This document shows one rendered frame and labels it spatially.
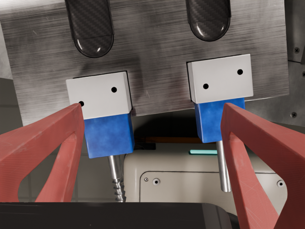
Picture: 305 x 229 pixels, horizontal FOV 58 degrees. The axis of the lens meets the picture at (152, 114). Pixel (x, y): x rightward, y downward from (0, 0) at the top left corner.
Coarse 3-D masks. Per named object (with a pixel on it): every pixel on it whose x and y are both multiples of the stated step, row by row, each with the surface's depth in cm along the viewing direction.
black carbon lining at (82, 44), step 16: (64, 0) 25; (80, 0) 25; (96, 0) 25; (192, 0) 25; (208, 0) 25; (224, 0) 25; (80, 16) 26; (96, 16) 26; (192, 16) 26; (208, 16) 26; (224, 16) 25; (80, 32) 26; (96, 32) 26; (112, 32) 26; (208, 32) 26; (224, 32) 25; (80, 48) 26; (96, 48) 26
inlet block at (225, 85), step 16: (192, 64) 23; (208, 64) 23; (224, 64) 23; (240, 64) 23; (192, 80) 24; (208, 80) 23; (224, 80) 23; (240, 80) 23; (192, 96) 25; (208, 96) 24; (224, 96) 24; (240, 96) 24; (208, 112) 25; (208, 128) 25; (224, 160) 27; (224, 176) 27
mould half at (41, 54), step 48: (0, 0) 25; (48, 0) 25; (144, 0) 25; (240, 0) 25; (48, 48) 26; (144, 48) 26; (192, 48) 26; (240, 48) 26; (48, 96) 26; (144, 96) 26
